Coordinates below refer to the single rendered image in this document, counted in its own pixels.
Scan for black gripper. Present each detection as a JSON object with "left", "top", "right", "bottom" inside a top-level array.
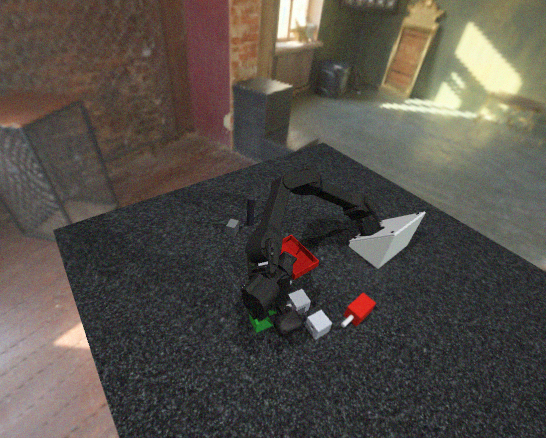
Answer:
[{"left": 269, "top": 284, "right": 304, "bottom": 337}]

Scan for red block with white pin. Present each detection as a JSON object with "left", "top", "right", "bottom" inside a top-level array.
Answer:
[{"left": 341, "top": 293, "right": 376, "bottom": 327}]

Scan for red tray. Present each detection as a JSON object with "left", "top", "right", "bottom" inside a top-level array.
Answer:
[{"left": 280, "top": 235, "right": 319, "bottom": 280}]

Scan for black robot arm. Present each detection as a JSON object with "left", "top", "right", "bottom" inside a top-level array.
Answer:
[{"left": 241, "top": 166, "right": 386, "bottom": 322}]

